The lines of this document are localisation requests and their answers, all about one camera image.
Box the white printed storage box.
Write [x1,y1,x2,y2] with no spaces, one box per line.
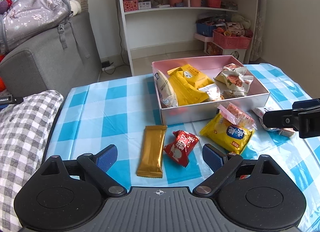
[204,42,246,63]

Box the gold foil snack bar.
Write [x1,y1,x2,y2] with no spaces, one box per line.
[136,125,167,178]

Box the orange white snack packet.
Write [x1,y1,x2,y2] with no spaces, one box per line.
[199,83,225,102]

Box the red snack packet white print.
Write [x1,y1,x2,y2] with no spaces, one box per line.
[239,175,251,180]

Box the red small shelf basket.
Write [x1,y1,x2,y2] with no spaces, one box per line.
[207,0,221,8]

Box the yellow orange snack bag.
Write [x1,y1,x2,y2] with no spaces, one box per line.
[167,64,214,106]

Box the white bookshelf desk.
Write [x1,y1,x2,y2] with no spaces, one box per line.
[118,0,261,75]

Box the silver grey backpack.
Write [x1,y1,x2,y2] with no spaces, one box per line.
[1,0,90,59]

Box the yellow blue cracker bag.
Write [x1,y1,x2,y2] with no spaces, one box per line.
[200,113,254,155]

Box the grey white checkered cushion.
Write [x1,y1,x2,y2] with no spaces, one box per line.
[1,90,63,231]

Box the clear white wafer snack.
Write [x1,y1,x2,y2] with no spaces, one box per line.
[154,70,178,108]

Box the pink clear candy packet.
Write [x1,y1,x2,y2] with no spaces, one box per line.
[217,103,256,130]

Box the blue storage bin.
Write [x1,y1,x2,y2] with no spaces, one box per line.
[196,22,217,37]

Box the blue white checkered tablecloth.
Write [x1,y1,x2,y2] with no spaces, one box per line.
[47,74,319,231]

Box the pink plastic basket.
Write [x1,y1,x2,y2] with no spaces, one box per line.
[213,30,251,49]

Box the pink perforated small basket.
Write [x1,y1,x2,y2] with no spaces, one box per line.
[123,0,138,12]

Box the white snack packet black print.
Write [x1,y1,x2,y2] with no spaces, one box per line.
[252,107,296,138]

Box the red triangular snack packet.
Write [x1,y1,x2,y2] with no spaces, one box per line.
[164,130,199,168]

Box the pink white cardboard box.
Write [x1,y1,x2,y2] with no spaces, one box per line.
[152,55,270,125]

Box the white plush toy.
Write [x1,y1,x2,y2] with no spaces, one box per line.
[69,0,82,16]

